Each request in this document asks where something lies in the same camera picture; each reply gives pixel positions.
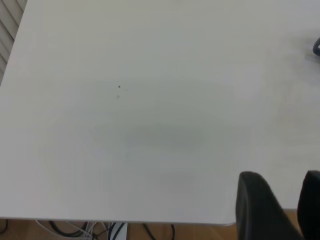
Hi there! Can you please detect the white slatted blind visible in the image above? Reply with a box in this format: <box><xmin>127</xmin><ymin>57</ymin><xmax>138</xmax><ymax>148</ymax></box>
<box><xmin>0</xmin><ymin>0</ymin><xmax>28</xmax><ymax>86</ymax></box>

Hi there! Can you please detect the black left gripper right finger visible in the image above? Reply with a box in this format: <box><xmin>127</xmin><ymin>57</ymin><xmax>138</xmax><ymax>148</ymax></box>
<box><xmin>296</xmin><ymin>170</ymin><xmax>320</xmax><ymax>240</ymax></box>

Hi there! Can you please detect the grey ceramic mug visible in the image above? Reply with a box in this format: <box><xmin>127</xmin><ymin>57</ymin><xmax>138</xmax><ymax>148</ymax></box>
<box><xmin>312</xmin><ymin>37</ymin><xmax>320</xmax><ymax>57</ymax></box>

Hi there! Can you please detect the white power strip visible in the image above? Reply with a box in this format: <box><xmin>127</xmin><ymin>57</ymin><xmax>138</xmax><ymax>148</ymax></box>
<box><xmin>107</xmin><ymin>222</ymin><xmax>129</xmax><ymax>240</ymax></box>

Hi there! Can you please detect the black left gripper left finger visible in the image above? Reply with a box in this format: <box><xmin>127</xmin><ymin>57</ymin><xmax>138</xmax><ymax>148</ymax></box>
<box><xmin>235</xmin><ymin>170</ymin><xmax>305</xmax><ymax>240</ymax></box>

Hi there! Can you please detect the white cable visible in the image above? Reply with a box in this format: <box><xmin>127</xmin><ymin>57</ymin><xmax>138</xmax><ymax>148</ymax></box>
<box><xmin>34</xmin><ymin>219</ymin><xmax>99</xmax><ymax>240</ymax></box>

